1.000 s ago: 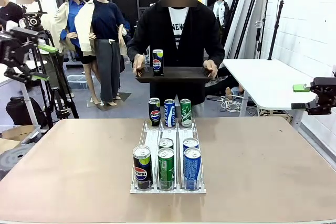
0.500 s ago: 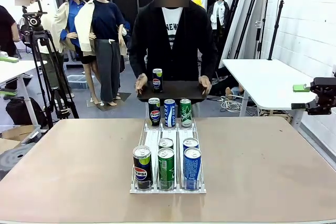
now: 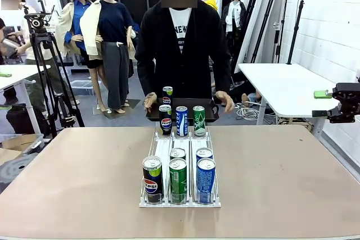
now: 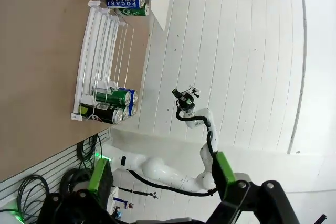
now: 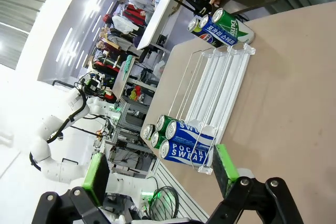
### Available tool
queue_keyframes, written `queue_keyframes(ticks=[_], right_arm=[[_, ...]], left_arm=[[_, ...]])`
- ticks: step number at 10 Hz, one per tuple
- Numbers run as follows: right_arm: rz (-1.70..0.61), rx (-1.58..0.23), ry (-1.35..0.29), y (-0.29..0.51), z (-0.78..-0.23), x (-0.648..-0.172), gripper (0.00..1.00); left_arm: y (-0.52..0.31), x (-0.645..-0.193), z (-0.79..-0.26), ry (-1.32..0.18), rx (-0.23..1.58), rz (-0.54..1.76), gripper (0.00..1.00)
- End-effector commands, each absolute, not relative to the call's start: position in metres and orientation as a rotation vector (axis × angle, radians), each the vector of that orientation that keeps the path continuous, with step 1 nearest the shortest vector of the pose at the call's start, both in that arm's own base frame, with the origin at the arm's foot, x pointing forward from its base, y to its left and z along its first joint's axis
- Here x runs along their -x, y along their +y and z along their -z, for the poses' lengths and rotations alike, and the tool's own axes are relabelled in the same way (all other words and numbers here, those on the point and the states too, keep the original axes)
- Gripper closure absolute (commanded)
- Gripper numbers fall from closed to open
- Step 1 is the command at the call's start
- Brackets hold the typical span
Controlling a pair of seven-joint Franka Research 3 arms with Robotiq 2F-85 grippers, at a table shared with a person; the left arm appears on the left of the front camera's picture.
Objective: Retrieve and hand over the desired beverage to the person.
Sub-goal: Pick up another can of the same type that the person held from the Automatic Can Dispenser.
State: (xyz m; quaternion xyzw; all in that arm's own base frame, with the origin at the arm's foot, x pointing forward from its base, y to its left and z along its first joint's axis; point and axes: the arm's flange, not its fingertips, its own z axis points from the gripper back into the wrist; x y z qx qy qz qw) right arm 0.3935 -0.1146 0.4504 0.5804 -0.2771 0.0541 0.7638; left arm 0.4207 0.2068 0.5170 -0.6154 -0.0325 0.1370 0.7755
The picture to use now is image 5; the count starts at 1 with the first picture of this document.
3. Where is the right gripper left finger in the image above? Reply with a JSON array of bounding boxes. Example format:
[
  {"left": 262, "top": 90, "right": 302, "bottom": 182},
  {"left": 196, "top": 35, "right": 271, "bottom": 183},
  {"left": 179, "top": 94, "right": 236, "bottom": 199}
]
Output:
[{"left": 31, "top": 152, "right": 117, "bottom": 224}]

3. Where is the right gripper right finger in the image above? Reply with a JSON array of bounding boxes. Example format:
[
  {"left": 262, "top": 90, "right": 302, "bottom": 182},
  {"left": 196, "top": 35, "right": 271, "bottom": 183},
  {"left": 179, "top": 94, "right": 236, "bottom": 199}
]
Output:
[{"left": 207, "top": 144, "right": 305, "bottom": 224}]

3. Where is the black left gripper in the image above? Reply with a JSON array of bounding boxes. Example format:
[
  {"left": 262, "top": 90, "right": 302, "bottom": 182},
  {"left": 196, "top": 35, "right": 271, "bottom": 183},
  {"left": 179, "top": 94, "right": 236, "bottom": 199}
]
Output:
[{"left": 83, "top": 77, "right": 106, "bottom": 96}]

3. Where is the green Chilsung cider can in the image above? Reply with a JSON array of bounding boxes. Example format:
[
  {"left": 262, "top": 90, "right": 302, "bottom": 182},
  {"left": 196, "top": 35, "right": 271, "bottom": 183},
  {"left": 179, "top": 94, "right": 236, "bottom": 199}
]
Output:
[
  {"left": 211, "top": 8, "right": 255, "bottom": 45},
  {"left": 150, "top": 130, "right": 167, "bottom": 150},
  {"left": 155, "top": 114, "right": 175, "bottom": 133}
]

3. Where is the black Pepsi can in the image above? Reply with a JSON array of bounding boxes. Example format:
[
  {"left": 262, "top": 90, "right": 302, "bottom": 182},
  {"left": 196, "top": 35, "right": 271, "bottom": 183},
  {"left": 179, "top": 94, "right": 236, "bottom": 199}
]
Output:
[
  {"left": 142, "top": 123, "right": 157, "bottom": 141},
  {"left": 186, "top": 17, "right": 224, "bottom": 49}
]

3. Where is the blue Pocari Sweat can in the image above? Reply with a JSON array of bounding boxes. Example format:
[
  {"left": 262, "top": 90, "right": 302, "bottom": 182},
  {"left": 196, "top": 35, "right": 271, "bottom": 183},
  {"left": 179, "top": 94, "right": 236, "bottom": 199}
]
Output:
[
  {"left": 165, "top": 120, "right": 216, "bottom": 149},
  {"left": 159, "top": 139, "right": 215, "bottom": 168},
  {"left": 198, "top": 14, "right": 239, "bottom": 47}
]

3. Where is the rack of hanging garments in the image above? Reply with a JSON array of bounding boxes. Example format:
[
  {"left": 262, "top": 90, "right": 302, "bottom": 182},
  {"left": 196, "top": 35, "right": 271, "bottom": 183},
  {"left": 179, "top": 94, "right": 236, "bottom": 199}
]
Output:
[{"left": 93, "top": 0, "right": 148, "bottom": 78}]

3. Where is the clear white can dispenser rack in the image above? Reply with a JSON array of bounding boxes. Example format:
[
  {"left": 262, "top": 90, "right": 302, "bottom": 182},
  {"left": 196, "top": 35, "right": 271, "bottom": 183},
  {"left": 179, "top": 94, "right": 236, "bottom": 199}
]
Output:
[{"left": 167, "top": 42, "right": 257, "bottom": 175}]

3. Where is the white table with white leg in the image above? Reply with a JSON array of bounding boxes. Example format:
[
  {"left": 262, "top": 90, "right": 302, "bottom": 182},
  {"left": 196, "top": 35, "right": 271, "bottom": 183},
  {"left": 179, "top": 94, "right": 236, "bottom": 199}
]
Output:
[{"left": 136, "top": 0, "right": 185, "bottom": 50}]

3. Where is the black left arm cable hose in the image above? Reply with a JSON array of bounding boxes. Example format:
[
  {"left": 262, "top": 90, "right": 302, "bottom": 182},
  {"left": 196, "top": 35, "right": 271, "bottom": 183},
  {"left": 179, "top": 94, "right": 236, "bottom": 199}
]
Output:
[{"left": 46, "top": 89, "right": 88, "bottom": 145}]

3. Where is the aluminium frame cart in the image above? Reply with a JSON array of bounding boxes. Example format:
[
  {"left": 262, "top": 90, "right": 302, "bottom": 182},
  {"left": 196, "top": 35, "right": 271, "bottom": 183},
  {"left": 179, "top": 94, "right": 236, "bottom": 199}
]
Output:
[{"left": 104, "top": 97, "right": 164, "bottom": 180}]

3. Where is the coiled black cable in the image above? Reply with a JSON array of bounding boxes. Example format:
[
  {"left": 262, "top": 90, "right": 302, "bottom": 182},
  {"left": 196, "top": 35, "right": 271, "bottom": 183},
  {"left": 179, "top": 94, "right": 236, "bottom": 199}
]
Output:
[{"left": 148, "top": 185, "right": 181, "bottom": 221}]

